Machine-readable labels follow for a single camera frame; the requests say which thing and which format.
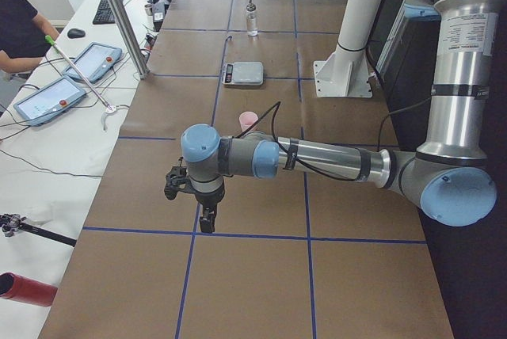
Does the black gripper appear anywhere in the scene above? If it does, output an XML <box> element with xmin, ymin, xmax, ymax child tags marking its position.
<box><xmin>193</xmin><ymin>180</ymin><xmax>225</xmax><ymax>234</ymax></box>

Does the pink plastic cup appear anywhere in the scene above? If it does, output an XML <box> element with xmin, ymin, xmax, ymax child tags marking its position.
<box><xmin>238</xmin><ymin>111</ymin><xmax>258</xmax><ymax>132</ymax></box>

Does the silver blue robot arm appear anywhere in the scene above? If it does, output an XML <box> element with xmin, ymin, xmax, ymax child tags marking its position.
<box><xmin>165</xmin><ymin>0</ymin><xmax>506</xmax><ymax>233</ymax></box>

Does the white digital kitchen scale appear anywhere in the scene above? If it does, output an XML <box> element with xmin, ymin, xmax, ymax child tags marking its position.
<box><xmin>222</xmin><ymin>61</ymin><xmax>264</xmax><ymax>86</ymax></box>

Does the near blue teach pendant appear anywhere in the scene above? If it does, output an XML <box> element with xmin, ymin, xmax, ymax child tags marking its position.
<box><xmin>14</xmin><ymin>76</ymin><xmax>86</xmax><ymax>126</ymax></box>

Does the blue teach pendant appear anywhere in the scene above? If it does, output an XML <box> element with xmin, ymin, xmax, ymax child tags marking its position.
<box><xmin>14</xmin><ymin>76</ymin><xmax>86</xmax><ymax>126</ymax></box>
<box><xmin>72</xmin><ymin>42</ymin><xmax>123</xmax><ymax>83</ymax></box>

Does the far blue teach pendant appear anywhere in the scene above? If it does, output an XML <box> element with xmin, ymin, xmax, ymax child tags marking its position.
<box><xmin>72</xmin><ymin>42</ymin><xmax>123</xmax><ymax>83</ymax></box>

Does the black tripod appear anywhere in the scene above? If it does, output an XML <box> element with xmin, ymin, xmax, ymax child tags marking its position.
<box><xmin>1</xmin><ymin>214</ymin><xmax>77</xmax><ymax>247</ymax></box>

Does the red cylinder bottle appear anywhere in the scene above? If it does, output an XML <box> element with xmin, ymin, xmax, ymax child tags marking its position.
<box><xmin>1</xmin><ymin>272</ymin><xmax>58</xmax><ymax>307</ymax></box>

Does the black computer keyboard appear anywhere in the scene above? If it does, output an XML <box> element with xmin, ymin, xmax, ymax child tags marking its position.
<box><xmin>92</xmin><ymin>0</ymin><xmax>116</xmax><ymax>25</ymax></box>

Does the black computer mouse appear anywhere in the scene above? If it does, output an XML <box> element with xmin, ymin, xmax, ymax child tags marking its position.
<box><xmin>67</xmin><ymin>28</ymin><xmax>86</xmax><ymax>39</ymax></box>

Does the green tipped metal rod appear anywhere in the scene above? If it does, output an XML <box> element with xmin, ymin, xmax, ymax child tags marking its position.
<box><xmin>44</xmin><ymin>35</ymin><xmax>116</xmax><ymax>114</ymax></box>

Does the person in black shirt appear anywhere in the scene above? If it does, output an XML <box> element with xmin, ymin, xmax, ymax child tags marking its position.
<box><xmin>1</xmin><ymin>0</ymin><xmax>59</xmax><ymax>74</ymax></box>

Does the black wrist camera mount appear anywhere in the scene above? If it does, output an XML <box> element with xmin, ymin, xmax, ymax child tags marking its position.
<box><xmin>164</xmin><ymin>166</ymin><xmax>196</xmax><ymax>200</ymax></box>

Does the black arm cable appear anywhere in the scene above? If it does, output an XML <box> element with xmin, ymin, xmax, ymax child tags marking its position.
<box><xmin>233</xmin><ymin>95</ymin><xmax>433</xmax><ymax>181</ymax></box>

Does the aluminium frame post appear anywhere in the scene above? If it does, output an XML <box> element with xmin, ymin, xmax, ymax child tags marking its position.
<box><xmin>108</xmin><ymin>0</ymin><xmax>149</xmax><ymax>79</ymax></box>

